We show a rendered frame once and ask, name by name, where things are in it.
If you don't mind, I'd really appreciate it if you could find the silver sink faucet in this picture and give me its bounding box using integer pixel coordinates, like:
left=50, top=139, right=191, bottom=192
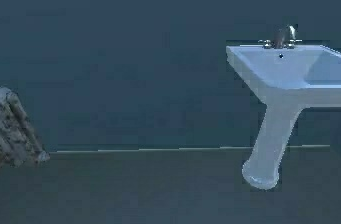
left=258, top=24, right=303, bottom=50

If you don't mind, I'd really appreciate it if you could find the white pedestal sink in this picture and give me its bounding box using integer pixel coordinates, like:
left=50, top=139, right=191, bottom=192
left=225, top=44, right=341, bottom=191

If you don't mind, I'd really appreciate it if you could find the grey mottled ribbed bin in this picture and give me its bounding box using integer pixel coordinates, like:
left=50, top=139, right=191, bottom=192
left=0, top=86, right=51, bottom=169

